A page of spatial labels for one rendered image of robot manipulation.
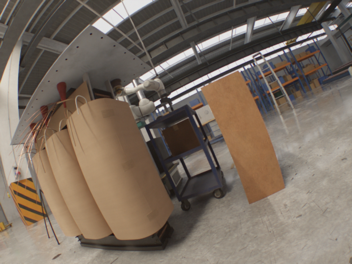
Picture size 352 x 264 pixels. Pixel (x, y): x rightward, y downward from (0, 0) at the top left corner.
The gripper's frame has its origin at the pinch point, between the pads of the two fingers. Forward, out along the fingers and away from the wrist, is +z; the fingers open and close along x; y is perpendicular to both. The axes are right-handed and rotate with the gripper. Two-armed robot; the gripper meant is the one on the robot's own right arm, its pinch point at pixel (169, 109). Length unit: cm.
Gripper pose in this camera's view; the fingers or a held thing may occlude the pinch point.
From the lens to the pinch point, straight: 163.8
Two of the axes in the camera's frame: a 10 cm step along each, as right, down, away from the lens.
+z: 4.1, 9.1, -0.6
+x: -5.8, 2.1, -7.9
